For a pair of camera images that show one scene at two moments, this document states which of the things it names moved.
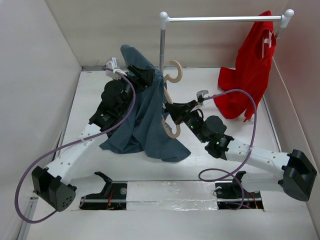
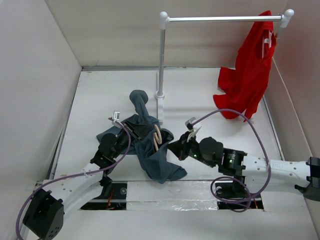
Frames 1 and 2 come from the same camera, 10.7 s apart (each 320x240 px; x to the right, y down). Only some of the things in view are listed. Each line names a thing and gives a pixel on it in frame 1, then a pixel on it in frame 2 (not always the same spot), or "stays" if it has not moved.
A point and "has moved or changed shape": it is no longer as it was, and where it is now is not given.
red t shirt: x=251 y=72 stays
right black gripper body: x=194 y=122 -> x=191 y=148
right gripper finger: x=176 y=110 -> x=177 y=146
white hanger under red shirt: x=267 y=40 stays
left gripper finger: x=143 y=78 -> x=139 y=131
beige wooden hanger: x=171 y=79 -> x=157 y=140
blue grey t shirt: x=146 y=128 has moved or changed shape
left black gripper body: x=128 y=90 -> x=123 y=139
